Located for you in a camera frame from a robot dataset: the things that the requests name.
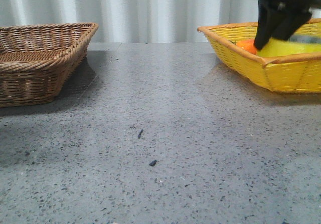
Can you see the yellow wicker basket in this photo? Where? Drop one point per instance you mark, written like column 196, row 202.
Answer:
column 298, row 73

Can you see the small black debris piece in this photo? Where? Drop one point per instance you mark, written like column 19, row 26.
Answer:
column 153, row 163

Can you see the brown wicker basket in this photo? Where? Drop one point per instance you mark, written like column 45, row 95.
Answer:
column 36, row 60

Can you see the white corrugated curtain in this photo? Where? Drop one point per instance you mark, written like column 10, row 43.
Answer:
column 133, row 21

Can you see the yellow tape roll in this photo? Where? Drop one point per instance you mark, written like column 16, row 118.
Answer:
column 296, row 44

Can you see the orange toy carrot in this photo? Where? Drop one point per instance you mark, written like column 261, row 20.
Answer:
column 247, row 45

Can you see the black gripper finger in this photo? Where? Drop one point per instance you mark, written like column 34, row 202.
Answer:
column 269, row 18
column 290, row 20

